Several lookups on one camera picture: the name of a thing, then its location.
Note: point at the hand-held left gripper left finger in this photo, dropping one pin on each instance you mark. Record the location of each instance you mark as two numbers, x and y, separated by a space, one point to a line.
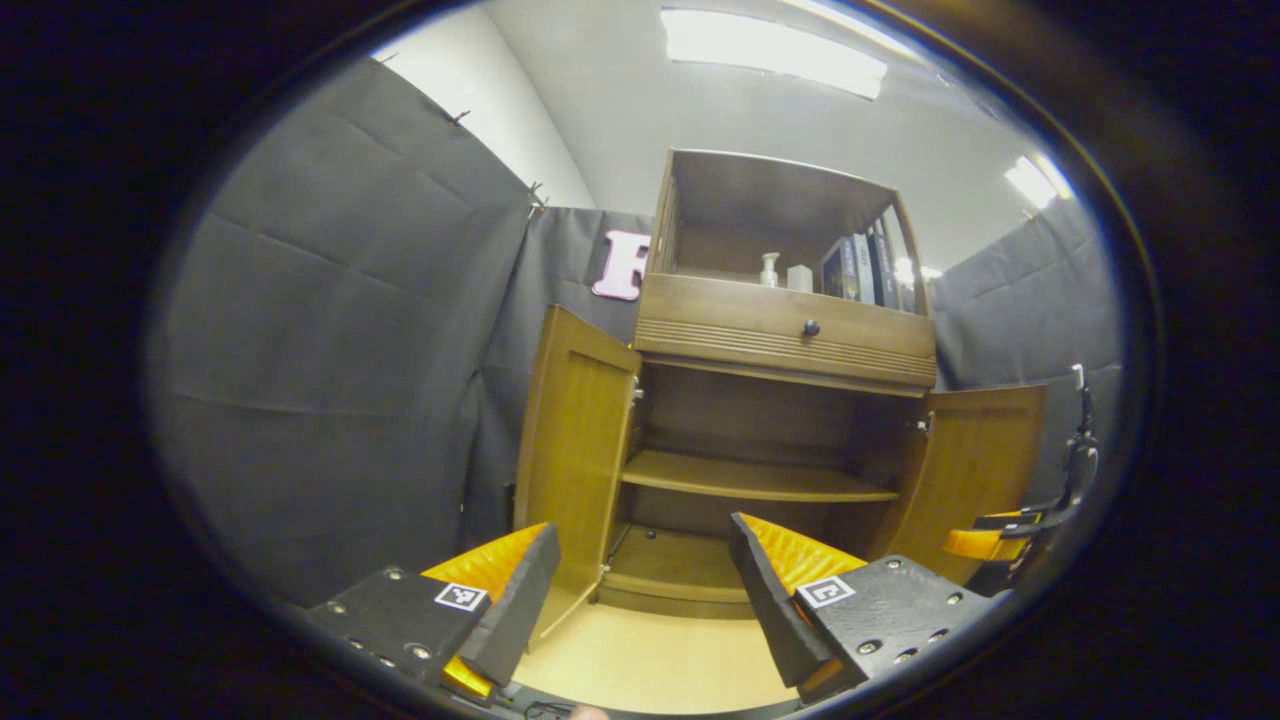
520 610

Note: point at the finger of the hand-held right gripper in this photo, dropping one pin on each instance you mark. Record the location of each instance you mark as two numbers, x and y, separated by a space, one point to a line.
985 542

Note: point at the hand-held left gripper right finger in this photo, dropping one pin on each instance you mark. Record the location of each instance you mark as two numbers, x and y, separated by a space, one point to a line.
770 600

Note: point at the wooden cabinet door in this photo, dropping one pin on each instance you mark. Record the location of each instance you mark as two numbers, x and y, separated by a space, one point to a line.
575 450
975 460

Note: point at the wooden double-door shoe cabinet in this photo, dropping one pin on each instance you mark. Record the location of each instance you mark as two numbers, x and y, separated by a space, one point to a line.
760 420

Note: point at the metal door hinge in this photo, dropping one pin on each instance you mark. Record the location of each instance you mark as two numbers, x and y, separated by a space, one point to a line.
922 424
637 392

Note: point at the wooden cabinet drawer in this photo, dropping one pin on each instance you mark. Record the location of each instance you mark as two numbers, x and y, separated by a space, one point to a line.
740 320

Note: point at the wooden inner shelf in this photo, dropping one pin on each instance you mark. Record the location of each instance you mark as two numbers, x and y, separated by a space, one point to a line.
750 478

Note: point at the small ceiling light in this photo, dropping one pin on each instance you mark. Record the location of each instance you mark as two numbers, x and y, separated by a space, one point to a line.
1037 180

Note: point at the grey spine book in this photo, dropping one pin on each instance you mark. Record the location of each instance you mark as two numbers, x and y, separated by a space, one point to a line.
864 268

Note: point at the dark blue book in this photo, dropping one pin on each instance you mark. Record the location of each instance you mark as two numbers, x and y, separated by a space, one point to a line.
838 270

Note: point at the small white box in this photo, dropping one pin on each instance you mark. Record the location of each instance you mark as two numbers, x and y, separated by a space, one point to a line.
799 278

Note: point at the small pump bottle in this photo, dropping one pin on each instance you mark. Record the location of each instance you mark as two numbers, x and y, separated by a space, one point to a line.
768 272

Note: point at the large ceiling light panel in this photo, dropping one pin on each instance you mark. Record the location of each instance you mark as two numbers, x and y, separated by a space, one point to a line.
770 52

